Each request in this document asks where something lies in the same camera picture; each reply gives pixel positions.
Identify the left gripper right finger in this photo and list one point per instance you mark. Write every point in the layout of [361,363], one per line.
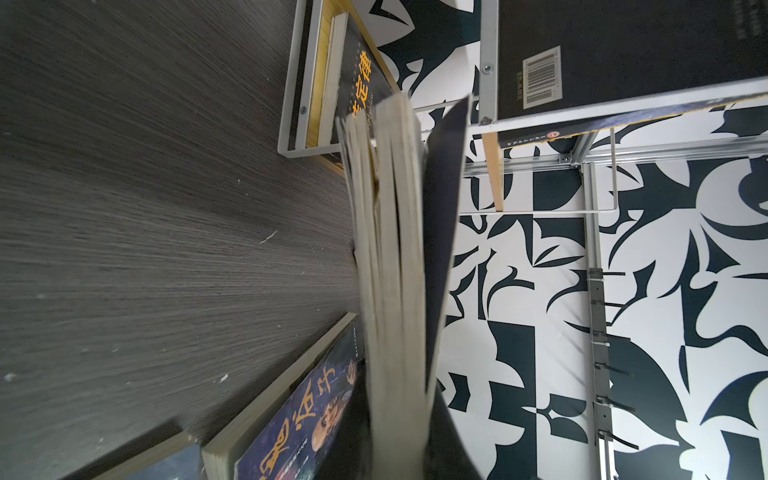
[445,456]

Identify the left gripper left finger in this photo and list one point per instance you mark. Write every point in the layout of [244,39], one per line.
[349,452]

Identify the blue book yellow label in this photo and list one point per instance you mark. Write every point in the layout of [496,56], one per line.
[178,457]

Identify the purple portrait book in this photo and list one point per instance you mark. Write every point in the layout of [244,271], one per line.
[288,430]
[404,188]

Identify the black book on lower shelf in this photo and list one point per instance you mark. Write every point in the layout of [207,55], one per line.
[354,80]

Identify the wooden white-framed bookshelf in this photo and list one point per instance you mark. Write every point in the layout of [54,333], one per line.
[429,32]

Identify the black standing book on shelf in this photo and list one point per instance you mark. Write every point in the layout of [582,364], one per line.
[567,67]

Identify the wall hook rail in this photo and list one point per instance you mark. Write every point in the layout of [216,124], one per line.
[603,404]

